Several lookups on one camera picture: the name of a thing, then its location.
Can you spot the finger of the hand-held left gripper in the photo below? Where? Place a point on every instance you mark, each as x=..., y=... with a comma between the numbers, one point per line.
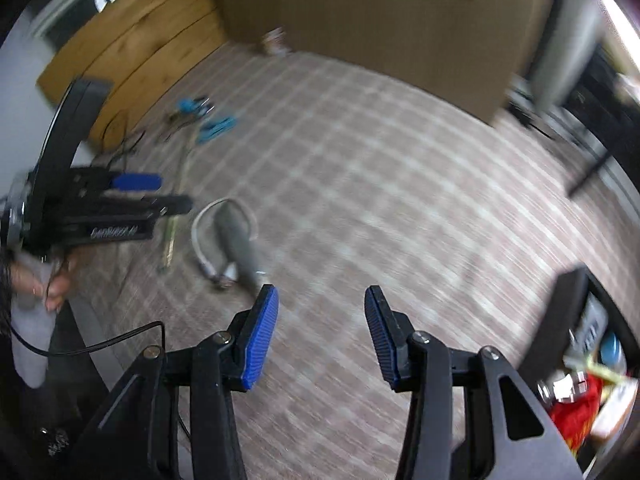
x=170, y=205
x=135, y=181

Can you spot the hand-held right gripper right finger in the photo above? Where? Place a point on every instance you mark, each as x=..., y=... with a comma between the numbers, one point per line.
x=380, y=340

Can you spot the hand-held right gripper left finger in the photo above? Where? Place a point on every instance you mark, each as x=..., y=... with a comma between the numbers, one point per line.
x=260, y=340

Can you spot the blue plastic clip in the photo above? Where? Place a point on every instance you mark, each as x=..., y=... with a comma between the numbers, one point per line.
x=192, y=105
x=217, y=127

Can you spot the black container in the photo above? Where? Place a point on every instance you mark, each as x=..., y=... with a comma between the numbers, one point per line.
x=570, y=300

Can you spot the person's left hand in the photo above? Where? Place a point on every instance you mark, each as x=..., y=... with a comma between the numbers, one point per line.
x=60, y=285

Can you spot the wooden board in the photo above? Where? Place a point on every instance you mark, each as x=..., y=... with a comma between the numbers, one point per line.
x=130, y=50

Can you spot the small printed packet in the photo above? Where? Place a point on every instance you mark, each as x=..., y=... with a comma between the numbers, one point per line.
x=272, y=40

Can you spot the red bag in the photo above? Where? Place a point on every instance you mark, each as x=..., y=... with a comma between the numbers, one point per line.
x=575, y=417

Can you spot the white and black packet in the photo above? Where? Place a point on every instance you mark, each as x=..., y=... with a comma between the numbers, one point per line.
x=592, y=325

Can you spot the white and orange packet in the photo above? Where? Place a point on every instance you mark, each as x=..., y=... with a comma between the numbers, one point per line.
x=617, y=405

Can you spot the large cardboard box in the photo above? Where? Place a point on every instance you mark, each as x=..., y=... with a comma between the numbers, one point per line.
x=375, y=25

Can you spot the black table leg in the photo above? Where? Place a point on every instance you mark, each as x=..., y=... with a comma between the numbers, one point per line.
x=595, y=167

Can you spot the grey pillar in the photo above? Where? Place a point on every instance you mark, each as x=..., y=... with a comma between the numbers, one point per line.
x=565, y=25

